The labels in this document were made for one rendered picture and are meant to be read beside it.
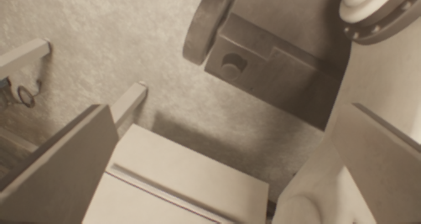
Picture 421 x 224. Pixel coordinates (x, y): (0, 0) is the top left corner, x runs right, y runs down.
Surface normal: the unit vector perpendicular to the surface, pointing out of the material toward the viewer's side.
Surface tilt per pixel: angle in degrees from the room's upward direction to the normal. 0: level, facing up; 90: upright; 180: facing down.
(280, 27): 0
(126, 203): 90
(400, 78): 90
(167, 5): 0
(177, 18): 0
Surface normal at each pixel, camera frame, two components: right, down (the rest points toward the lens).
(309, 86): -0.27, 0.62
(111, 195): 0.31, -0.67
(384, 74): -0.90, -0.44
